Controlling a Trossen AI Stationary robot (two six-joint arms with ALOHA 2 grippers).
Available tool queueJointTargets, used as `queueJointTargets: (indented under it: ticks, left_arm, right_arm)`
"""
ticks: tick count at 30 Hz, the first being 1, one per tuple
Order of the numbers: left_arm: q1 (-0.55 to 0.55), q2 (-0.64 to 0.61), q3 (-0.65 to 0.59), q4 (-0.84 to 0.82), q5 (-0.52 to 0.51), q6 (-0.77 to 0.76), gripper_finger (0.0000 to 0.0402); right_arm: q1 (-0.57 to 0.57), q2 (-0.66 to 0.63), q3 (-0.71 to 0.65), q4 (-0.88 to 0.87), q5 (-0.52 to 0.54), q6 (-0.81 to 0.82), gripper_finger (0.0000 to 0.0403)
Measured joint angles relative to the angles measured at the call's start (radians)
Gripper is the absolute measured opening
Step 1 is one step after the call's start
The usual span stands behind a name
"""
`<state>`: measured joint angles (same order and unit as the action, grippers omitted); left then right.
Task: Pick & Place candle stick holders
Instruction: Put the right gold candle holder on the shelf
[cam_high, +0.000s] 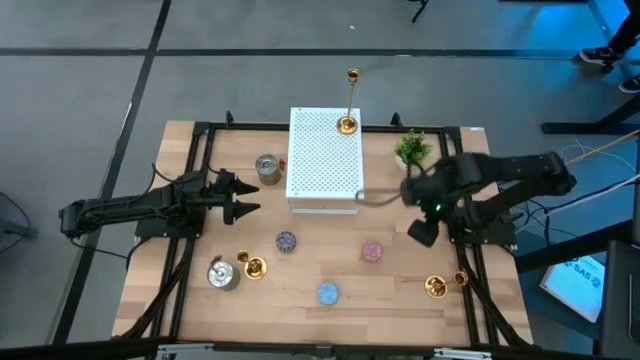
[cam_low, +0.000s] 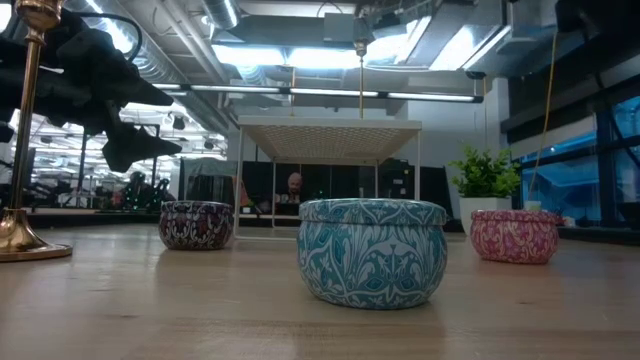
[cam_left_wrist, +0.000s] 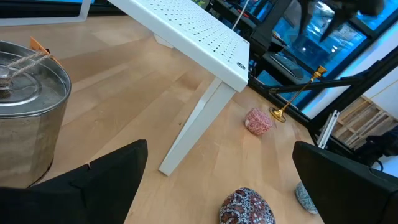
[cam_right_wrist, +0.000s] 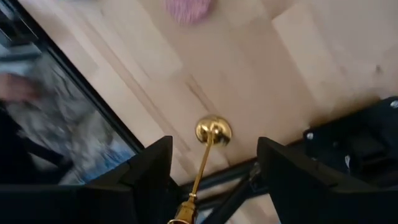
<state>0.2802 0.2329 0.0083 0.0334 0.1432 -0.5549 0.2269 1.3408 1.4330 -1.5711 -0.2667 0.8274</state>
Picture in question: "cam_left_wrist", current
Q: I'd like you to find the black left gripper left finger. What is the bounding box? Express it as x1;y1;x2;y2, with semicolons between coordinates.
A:
0;139;149;224

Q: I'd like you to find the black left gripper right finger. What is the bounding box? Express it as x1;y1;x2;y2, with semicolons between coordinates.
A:
292;141;398;224

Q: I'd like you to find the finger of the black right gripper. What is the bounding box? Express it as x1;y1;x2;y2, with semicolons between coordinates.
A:
298;0;315;35
318;11;357;44

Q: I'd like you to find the silver candle tin with twine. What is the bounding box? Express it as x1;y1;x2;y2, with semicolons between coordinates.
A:
0;36;72;189

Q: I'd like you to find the dark red patterned round tin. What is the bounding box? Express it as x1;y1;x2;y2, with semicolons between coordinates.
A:
219;187;277;224

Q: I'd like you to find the pink patterned round tin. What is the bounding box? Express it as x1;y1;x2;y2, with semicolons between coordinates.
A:
244;107;274;136

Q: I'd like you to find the black desk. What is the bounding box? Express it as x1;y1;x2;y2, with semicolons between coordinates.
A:
248;0;307;80

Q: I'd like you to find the black keyboard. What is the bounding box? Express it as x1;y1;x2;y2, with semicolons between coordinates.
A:
269;52;305;79

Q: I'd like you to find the black bag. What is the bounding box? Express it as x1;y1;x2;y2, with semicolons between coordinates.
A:
354;124;398;167

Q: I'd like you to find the silver aluminium extrusion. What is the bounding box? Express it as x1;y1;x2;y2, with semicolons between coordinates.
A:
316;109;340;149

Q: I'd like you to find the wooden pallet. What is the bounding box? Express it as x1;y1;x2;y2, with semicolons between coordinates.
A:
331;95;398;150

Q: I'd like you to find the white perforated metal riser shelf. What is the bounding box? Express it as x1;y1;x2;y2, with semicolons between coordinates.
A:
107;0;251;177

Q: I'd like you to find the white framed panel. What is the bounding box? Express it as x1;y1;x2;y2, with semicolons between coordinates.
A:
0;0;94;27

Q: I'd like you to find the black aluminium table frame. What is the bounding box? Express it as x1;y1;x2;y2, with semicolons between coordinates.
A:
248;46;398;156

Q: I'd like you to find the white cable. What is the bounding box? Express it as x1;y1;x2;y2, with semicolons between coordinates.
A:
231;0;250;31

